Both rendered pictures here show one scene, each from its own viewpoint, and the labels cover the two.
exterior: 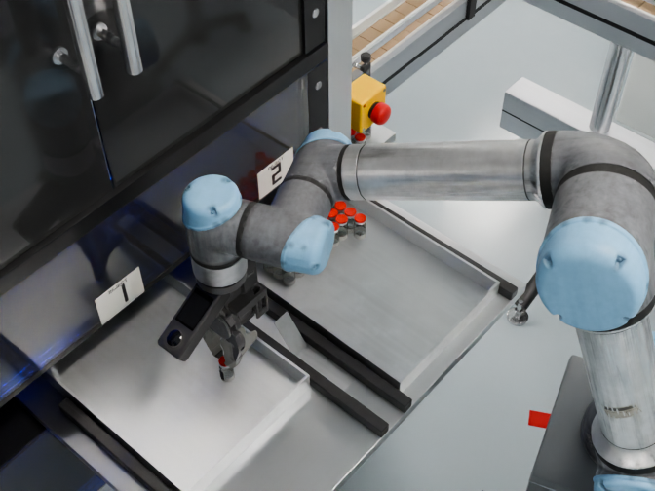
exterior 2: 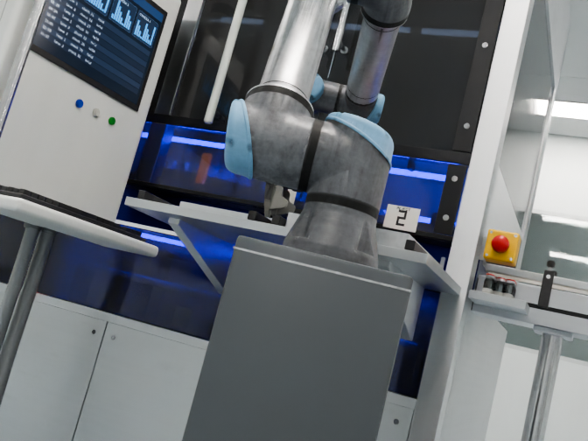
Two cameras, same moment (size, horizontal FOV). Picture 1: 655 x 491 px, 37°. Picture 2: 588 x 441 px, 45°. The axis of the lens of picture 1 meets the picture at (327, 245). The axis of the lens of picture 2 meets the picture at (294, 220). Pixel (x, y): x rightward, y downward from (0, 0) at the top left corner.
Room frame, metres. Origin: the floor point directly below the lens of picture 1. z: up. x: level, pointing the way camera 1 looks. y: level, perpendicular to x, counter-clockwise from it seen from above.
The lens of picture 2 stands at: (0.40, -1.49, 0.67)
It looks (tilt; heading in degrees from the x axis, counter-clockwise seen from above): 9 degrees up; 73
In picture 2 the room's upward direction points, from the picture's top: 15 degrees clockwise
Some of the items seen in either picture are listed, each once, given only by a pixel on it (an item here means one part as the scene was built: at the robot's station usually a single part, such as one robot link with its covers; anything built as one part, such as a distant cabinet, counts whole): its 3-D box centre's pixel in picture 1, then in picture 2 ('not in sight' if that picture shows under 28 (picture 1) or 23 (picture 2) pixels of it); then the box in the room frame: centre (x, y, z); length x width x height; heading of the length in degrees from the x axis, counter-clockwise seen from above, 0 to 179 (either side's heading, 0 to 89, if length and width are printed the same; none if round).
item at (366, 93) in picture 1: (359, 101); (502, 248); (1.37, -0.06, 1.00); 0.08 x 0.07 x 0.07; 48
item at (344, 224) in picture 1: (320, 245); not in sight; (1.10, 0.01, 0.90); 0.18 x 0.02 x 0.05; 138
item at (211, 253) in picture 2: not in sight; (202, 260); (0.74, 0.24, 0.80); 0.34 x 0.03 x 0.13; 48
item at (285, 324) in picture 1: (314, 351); not in sight; (0.88, 0.02, 0.91); 0.14 x 0.03 x 0.06; 49
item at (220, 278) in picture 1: (217, 258); not in sight; (0.87, 0.15, 1.15); 0.08 x 0.08 x 0.05
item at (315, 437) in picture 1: (280, 340); (302, 250); (0.93, 0.08, 0.87); 0.70 x 0.48 x 0.02; 138
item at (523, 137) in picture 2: not in sight; (528, 118); (1.63, 0.33, 1.51); 0.85 x 0.01 x 0.59; 48
